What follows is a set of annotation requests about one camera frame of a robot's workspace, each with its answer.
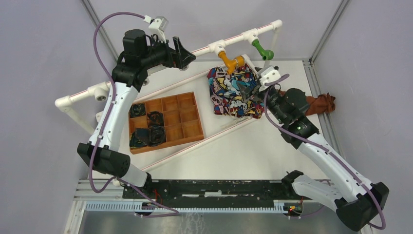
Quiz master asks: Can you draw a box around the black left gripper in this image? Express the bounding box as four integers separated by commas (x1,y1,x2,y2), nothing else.
141,35,196,70

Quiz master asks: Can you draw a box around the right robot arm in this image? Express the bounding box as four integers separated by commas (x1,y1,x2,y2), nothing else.
238,82,389,232

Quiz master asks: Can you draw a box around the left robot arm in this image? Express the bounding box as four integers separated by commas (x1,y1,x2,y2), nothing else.
77,29,196,198

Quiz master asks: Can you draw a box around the green plastic water faucet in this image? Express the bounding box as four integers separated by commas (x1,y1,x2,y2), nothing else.
251,39,274,61

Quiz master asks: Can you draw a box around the comic print cloth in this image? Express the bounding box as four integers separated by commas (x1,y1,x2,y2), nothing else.
206,64,263,119

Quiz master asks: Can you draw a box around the wooden compartment tray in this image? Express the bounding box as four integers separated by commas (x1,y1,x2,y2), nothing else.
128,92,204,154

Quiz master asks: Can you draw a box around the brown cloth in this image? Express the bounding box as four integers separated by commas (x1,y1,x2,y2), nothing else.
305,93,336,116

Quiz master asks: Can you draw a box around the dark patterned rolled cloth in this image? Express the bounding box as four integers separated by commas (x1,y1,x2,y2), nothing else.
130,125,167,148

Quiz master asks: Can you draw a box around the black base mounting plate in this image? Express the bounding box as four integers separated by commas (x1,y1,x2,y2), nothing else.
142,179,307,208

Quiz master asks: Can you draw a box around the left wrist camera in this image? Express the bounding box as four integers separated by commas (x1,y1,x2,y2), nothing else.
143,15,169,43

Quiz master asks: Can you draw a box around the white pvc pipe frame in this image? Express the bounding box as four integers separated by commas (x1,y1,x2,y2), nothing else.
54,19,283,190

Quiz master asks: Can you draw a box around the white slotted cable duct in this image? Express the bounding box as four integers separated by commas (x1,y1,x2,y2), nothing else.
85,201,287,214

